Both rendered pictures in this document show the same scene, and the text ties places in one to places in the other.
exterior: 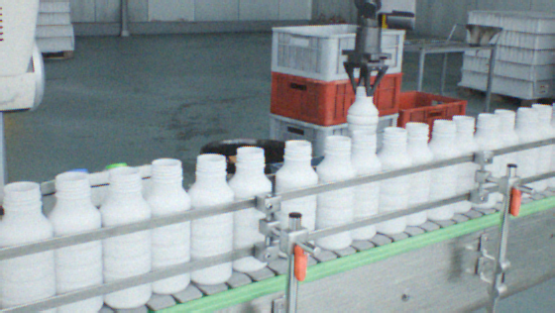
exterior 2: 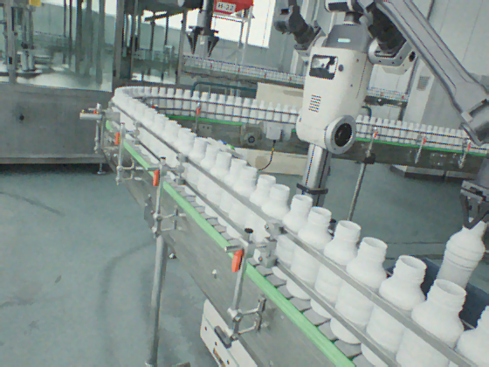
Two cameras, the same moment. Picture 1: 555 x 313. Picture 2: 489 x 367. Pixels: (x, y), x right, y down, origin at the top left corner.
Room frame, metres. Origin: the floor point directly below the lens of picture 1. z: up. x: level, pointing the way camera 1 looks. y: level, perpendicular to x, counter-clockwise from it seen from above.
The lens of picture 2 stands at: (1.09, -0.98, 1.38)
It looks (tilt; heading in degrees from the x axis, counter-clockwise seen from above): 18 degrees down; 93
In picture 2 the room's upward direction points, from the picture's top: 10 degrees clockwise
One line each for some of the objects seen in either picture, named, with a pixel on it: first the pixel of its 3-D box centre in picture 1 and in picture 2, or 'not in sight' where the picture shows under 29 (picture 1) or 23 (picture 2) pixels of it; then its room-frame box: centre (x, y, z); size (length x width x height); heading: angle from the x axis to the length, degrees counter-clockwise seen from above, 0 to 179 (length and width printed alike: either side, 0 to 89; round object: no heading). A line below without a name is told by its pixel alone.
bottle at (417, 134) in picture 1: (412, 173); (260, 212); (1.09, -0.23, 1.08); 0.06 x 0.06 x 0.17
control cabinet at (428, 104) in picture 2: not in sight; (430, 123); (3.72, 5.74, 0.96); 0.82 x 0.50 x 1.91; 20
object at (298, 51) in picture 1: (338, 51); not in sight; (3.62, -0.31, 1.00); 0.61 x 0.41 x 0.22; 135
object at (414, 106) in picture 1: (408, 117); not in sight; (4.13, -0.81, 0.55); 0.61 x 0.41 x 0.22; 131
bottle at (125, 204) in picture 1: (125, 237); (173, 149); (0.77, 0.17, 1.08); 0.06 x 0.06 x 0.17
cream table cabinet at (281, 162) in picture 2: not in sight; (291, 130); (1.31, 4.46, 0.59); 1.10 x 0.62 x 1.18; 20
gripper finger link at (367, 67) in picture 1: (367, 75); (478, 208); (1.55, -0.20, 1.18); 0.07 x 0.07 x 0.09; 38
